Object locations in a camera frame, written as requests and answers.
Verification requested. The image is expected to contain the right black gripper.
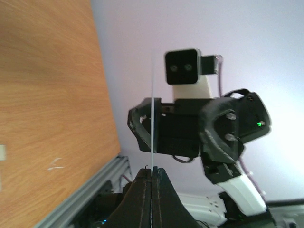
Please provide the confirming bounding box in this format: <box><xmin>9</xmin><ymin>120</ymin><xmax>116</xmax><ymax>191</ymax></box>
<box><xmin>128</xmin><ymin>97</ymin><xmax>240</xmax><ymax>164</ymax></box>

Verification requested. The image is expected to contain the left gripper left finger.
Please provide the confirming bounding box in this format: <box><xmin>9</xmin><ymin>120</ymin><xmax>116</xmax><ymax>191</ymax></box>
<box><xmin>102</xmin><ymin>168</ymin><xmax>152</xmax><ymax>228</ymax></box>

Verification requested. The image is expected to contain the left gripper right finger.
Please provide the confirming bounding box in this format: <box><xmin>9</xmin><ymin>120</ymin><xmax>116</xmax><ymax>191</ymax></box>
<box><xmin>151</xmin><ymin>167</ymin><xmax>200</xmax><ymax>228</ymax></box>

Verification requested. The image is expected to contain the teal card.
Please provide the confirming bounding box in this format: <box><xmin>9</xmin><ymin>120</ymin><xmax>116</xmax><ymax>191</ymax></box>
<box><xmin>151</xmin><ymin>49</ymin><xmax>155</xmax><ymax>175</ymax></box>

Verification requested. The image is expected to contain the beige card holder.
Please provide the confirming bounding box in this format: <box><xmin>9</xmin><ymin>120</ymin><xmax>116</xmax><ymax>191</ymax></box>
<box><xmin>0</xmin><ymin>144</ymin><xmax>6</xmax><ymax>191</ymax></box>

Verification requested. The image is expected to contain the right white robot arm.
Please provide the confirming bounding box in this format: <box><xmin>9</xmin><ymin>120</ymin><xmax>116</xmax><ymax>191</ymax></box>
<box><xmin>127</xmin><ymin>89</ymin><xmax>272</xmax><ymax>227</ymax></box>

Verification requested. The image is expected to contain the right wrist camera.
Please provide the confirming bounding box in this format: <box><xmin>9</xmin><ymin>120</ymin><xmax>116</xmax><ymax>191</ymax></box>
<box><xmin>164</xmin><ymin>48</ymin><xmax>220</xmax><ymax>100</ymax></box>

